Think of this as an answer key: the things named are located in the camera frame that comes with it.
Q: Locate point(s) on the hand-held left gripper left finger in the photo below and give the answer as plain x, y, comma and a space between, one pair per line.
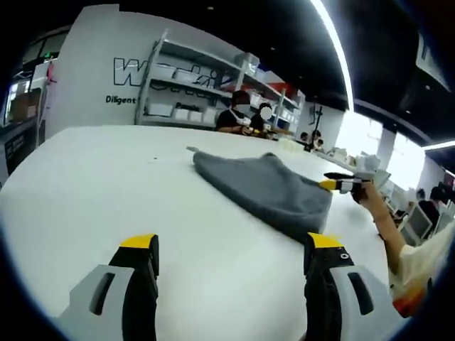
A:
113, 287

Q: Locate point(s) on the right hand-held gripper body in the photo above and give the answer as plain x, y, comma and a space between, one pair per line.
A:
362, 177

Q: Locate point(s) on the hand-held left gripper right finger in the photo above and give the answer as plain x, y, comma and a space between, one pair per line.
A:
330, 287

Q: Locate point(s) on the grey towel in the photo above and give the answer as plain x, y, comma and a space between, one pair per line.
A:
263, 188

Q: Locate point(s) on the black pole stand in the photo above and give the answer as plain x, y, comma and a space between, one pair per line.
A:
318, 117

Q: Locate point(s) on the white desktop monitor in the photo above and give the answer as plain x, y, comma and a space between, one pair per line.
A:
416, 225

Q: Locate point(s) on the ceiling light strip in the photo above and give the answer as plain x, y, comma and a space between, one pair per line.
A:
341, 53
439, 145

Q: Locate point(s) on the white table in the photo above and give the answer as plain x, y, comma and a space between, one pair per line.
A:
106, 199

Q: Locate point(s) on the red and blue banner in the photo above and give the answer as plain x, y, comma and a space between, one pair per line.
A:
275, 83

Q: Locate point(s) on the ceiling air conditioner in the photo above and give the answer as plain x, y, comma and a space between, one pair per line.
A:
433, 64

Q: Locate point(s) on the dark printed counter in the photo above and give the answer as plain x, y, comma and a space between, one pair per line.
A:
21, 145

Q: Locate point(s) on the row of white storage bins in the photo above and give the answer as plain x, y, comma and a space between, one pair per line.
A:
158, 108

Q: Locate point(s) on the grey metal storage shelf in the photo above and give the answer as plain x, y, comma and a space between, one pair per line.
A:
199, 52

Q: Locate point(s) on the brown cardboard box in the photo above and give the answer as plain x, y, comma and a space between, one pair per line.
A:
25, 106

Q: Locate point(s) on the pink hanging object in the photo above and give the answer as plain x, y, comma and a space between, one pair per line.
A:
51, 71

